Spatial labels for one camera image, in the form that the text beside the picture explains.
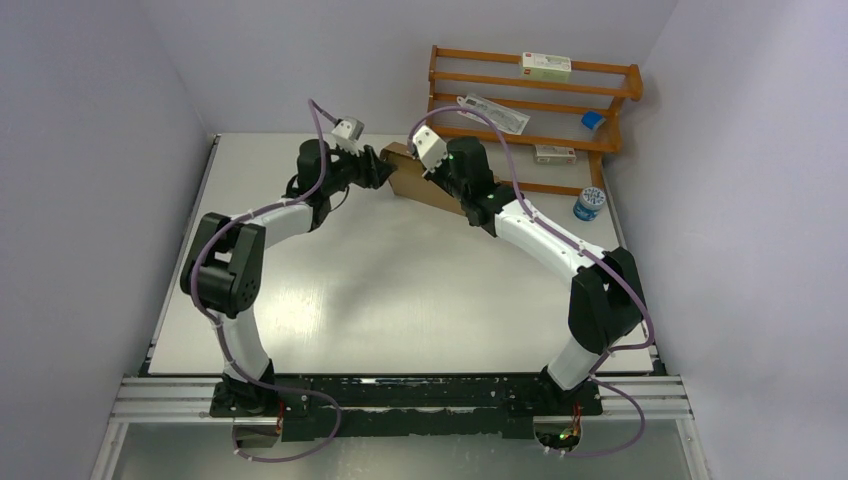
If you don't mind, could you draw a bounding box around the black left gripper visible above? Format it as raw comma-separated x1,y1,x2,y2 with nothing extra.
322,140,398,197

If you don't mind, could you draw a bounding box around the brown cardboard box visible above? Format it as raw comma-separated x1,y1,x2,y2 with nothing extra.
379,142,464,216

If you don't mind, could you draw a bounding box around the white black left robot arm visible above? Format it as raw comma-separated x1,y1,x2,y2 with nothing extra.
179,139,397,416

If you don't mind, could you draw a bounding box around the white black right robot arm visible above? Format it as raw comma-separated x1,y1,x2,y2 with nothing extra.
410,128,645,414

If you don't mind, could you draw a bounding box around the small grey-white box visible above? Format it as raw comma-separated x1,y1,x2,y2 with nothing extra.
534,145,577,165

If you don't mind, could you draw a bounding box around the green white box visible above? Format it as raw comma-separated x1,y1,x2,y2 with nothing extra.
520,52,572,83

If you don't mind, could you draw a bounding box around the flat white packet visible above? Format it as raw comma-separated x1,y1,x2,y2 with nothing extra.
456,94,531,135

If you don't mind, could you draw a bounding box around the orange wooden shelf rack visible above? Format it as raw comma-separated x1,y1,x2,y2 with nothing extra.
428,45,644,195

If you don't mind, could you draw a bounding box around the blue white round jar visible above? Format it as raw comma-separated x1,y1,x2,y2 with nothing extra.
573,186,607,221

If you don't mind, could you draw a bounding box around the small blue block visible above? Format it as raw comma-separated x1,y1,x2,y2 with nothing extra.
581,110,606,132

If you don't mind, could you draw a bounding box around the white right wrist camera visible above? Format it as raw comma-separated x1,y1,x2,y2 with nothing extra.
411,125,451,178

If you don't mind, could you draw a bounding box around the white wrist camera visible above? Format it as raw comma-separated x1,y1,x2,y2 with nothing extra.
331,117,364,155
411,125,451,178

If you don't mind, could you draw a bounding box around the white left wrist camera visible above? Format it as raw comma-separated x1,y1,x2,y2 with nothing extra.
331,117,364,155

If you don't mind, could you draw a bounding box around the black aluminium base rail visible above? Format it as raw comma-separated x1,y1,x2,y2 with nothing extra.
109,374,693,442

